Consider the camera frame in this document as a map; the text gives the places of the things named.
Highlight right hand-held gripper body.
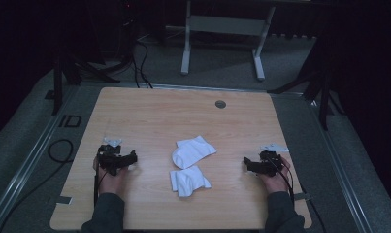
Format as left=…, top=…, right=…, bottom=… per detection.
left=252, top=143, right=290, bottom=178

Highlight person's right hand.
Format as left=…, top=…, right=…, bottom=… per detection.
left=256, top=156, right=293, bottom=196

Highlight person's left hand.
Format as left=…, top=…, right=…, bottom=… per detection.
left=92, top=156, right=131, bottom=197

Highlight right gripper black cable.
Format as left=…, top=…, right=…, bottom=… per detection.
left=272, top=158, right=296, bottom=204

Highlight looped black floor cable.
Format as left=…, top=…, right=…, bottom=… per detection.
left=0, top=138, right=75, bottom=233

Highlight black floor cables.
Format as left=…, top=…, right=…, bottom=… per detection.
left=130, top=39, right=154, bottom=89

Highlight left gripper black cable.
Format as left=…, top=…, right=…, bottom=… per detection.
left=92, top=168, right=108, bottom=207

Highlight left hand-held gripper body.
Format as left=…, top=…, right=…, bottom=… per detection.
left=96, top=137, right=128, bottom=177

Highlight black floor tape marking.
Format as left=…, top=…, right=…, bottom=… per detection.
left=57, top=114, right=82, bottom=128

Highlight metal floor rail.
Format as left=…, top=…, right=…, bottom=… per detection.
left=308, top=99, right=375, bottom=233
left=118, top=82, right=305, bottom=97
left=0, top=84, right=80, bottom=229

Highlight black tripod stand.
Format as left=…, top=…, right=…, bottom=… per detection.
left=44, top=48, right=121, bottom=117
left=267, top=64, right=346, bottom=132

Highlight white sock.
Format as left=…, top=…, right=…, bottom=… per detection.
left=171, top=135, right=217, bottom=170
left=169, top=165, right=212, bottom=198

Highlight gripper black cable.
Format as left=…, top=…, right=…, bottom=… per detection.
left=92, top=168, right=108, bottom=207
left=272, top=158, right=296, bottom=204

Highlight white metal desk frame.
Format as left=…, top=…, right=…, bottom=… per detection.
left=180, top=0, right=277, bottom=82

